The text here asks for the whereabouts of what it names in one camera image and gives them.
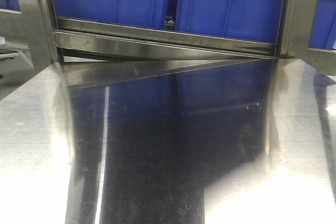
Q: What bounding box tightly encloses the blue plastic bin middle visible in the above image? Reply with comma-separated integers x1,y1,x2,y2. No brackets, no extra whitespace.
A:
175,0,283,43

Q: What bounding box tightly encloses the blue plastic bin right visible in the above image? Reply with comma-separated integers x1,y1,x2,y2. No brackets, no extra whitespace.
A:
309,0,335,50

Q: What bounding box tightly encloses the stainless steel shelf rack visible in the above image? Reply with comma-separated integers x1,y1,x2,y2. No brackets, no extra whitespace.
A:
1,0,335,75

